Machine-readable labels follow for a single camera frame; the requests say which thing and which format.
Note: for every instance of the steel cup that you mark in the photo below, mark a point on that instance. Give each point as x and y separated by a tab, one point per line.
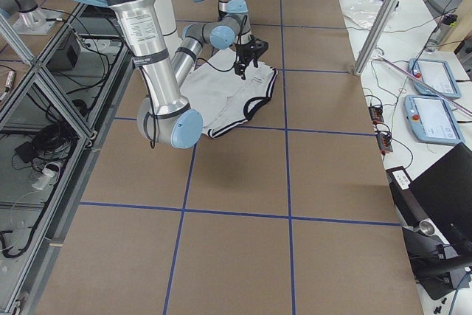
427	228

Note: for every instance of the near blue teach pendant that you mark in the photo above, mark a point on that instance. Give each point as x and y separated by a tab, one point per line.
431	120

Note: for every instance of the aluminium frame post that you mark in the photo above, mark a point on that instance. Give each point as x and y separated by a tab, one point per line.
374	35

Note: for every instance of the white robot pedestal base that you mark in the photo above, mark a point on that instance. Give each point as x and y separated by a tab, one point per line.
167	23

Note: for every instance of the black box under table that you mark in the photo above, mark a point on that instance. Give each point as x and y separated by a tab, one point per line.
66	55

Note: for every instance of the black laptop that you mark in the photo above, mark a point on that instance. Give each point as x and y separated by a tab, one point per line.
444	193

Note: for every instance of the clear plastic sheet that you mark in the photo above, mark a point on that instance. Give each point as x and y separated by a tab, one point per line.
363	13

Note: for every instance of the grey cartoon print t-shirt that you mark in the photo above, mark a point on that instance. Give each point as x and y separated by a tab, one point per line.
224	99

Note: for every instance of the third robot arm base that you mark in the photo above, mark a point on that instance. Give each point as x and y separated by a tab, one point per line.
32	19

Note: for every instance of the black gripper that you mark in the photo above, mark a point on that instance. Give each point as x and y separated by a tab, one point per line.
243	54

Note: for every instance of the far blue teach pendant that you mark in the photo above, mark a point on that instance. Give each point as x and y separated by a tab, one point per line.
436	74

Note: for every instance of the blue teach pendant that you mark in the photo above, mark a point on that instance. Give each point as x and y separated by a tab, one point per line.
436	74
431	120

